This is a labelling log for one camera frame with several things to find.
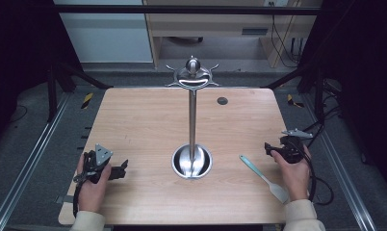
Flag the person's left hand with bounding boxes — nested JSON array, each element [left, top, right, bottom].
[[76, 152, 113, 214]]

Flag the person's right hand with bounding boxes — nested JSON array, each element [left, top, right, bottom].
[[271, 145, 312, 203]]

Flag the yellow-handled tool right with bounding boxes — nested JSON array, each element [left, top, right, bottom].
[[286, 93, 305, 109]]

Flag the teal handled silicone spatula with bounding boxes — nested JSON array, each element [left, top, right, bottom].
[[239, 154, 291, 205]]

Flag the white cabinet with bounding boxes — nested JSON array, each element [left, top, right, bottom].
[[52, 0, 154, 64]]

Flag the yellow-handled tool left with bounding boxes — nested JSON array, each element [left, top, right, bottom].
[[80, 91, 95, 111]]

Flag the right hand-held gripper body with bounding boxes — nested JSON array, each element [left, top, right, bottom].
[[279, 128, 314, 165]]

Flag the right hand-held gripper black cable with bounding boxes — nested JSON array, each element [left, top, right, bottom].
[[296, 138, 336, 207]]

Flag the black horizontal frame bar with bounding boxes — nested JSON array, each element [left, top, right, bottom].
[[52, 4, 322, 16]]

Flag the left hand-held gripper black cable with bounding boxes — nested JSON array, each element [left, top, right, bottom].
[[72, 172, 88, 219]]

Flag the black hanging wall cables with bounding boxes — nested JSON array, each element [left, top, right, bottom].
[[269, 1, 306, 69]]

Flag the yellow-handled tool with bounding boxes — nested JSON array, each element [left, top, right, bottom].
[[80, 91, 95, 111], [286, 93, 305, 109]]

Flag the aluminium floor rail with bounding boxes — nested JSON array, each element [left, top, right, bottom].
[[301, 94, 378, 231], [0, 92, 72, 231]]

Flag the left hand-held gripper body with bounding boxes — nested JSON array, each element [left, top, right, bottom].
[[73, 143, 115, 185]]

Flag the hand-held gripper black cable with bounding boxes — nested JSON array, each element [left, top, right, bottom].
[[296, 138, 336, 207], [72, 172, 88, 219]]

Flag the black metal frame stand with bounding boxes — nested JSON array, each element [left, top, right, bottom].
[[46, 61, 114, 123], [261, 62, 327, 124]]

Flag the steel utensil rack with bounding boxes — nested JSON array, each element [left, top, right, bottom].
[[165, 55, 221, 180]]

